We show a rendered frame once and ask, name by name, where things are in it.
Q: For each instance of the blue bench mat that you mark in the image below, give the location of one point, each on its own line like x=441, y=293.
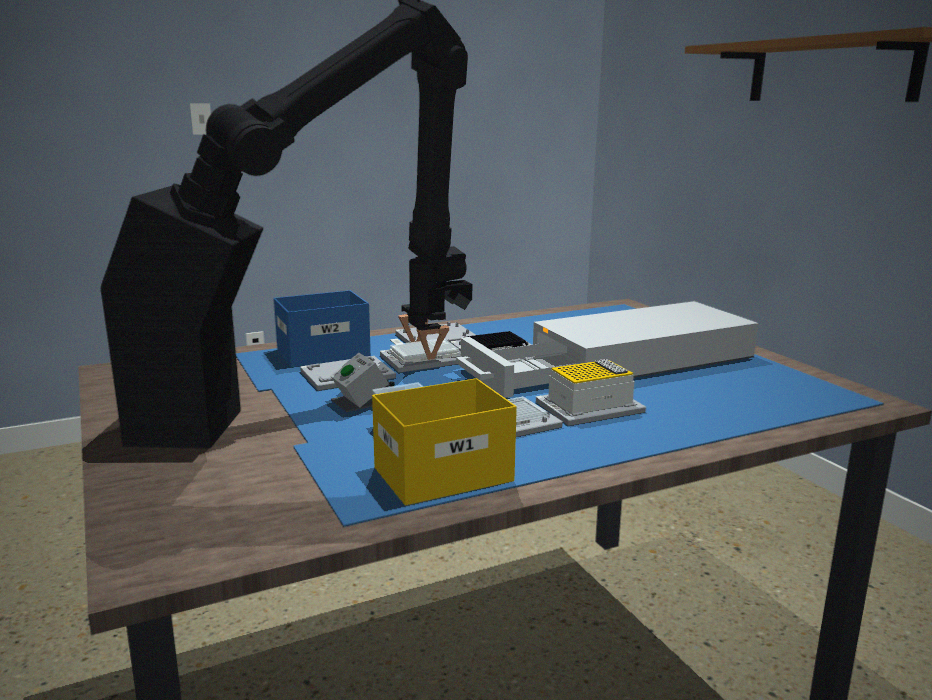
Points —
x=684, y=409

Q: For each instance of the yellow open-top bin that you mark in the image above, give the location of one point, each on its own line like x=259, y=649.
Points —
x=448, y=452

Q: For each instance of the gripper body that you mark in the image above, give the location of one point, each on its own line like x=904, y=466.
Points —
x=418, y=309

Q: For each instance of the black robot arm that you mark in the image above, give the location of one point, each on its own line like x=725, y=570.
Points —
x=253, y=144

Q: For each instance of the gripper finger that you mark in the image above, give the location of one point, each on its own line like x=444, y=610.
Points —
x=404, y=321
x=442, y=331

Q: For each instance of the blue open-top bin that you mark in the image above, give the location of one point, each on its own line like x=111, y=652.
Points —
x=321, y=328

